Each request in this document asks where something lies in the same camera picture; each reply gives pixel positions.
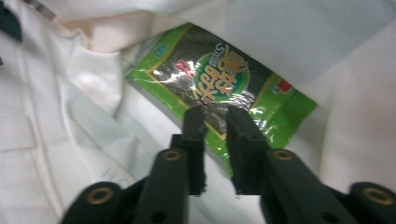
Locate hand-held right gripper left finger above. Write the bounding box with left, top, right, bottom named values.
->
left=169, top=105, right=208, bottom=197

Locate white tote bag teal orange print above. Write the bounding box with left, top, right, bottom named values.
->
left=0, top=0, right=396, bottom=224

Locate green seaweed snack packet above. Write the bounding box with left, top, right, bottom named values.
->
left=124, top=21, right=319, bottom=178

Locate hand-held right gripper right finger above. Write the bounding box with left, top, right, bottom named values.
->
left=225, top=105, right=273, bottom=197

